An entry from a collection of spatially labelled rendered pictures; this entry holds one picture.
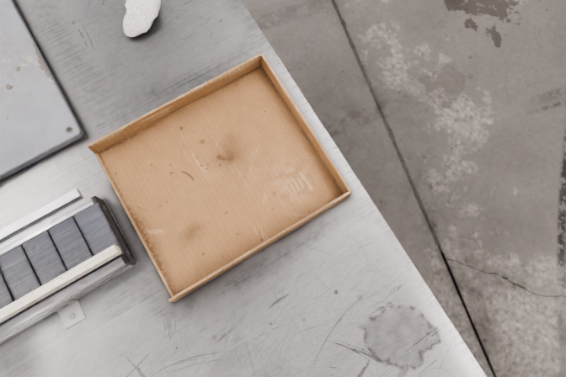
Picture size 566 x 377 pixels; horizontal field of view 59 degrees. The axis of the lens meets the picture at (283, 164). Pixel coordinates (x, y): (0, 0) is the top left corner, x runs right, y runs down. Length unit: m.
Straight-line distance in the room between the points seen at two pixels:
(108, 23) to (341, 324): 0.61
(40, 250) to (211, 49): 0.40
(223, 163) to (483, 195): 1.15
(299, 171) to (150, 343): 0.33
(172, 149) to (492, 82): 1.34
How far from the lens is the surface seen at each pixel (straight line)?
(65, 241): 0.76
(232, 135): 0.80
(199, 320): 0.76
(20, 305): 0.74
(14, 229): 0.70
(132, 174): 0.80
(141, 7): 0.88
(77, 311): 0.80
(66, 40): 0.92
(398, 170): 1.70
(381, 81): 1.79
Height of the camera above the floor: 1.59
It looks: 75 degrees down
